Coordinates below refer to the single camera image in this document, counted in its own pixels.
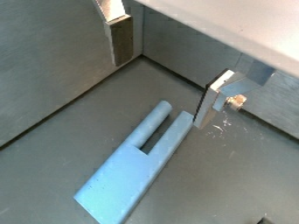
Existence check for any light blue square-circle object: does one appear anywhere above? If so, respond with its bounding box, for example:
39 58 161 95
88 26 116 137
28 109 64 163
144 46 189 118
73 101 192 224

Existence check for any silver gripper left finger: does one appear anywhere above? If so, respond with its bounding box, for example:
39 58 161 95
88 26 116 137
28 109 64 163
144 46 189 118
92 0 133 67

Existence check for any black fixture stand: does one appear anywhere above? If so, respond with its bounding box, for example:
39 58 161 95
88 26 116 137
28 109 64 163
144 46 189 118
256 217 275 224

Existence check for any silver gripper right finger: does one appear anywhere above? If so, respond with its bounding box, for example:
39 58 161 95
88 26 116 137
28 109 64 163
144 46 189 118
192 59 276 129

